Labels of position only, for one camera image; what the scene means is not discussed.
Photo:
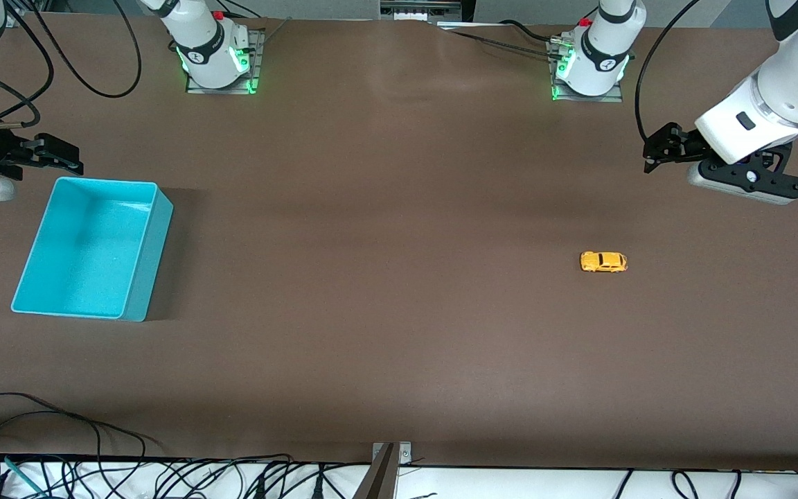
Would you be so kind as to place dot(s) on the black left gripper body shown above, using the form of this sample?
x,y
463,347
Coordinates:
x,y
684,145

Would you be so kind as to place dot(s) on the yellow toy beetle car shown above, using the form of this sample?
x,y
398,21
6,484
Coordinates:
x,y
604,262

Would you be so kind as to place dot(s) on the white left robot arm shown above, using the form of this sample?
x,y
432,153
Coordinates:
x,y
787,90

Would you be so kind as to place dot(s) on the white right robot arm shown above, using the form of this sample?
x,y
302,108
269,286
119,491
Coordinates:
x,y
205,41

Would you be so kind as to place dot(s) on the teal plastic bin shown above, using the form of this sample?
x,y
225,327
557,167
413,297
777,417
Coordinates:
x,y
87,242

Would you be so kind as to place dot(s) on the white power strip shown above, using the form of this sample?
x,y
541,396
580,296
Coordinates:
x,y
420,10

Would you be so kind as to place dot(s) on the white shelf board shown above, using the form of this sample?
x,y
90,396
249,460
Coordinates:
x,y
510,486

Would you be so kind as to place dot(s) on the black power plug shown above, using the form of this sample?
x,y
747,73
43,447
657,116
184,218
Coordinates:
x,y
259,488
317,486

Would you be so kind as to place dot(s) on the grey stand pole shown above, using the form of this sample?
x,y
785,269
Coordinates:
x,y
379,482

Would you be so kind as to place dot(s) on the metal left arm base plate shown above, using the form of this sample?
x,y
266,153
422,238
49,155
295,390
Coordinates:
x,y
586,99

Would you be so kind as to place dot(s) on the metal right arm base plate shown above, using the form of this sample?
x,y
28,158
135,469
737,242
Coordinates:
x,y
219,91

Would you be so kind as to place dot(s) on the silver table clamp bracket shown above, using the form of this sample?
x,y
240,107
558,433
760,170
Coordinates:
x,y
406,454

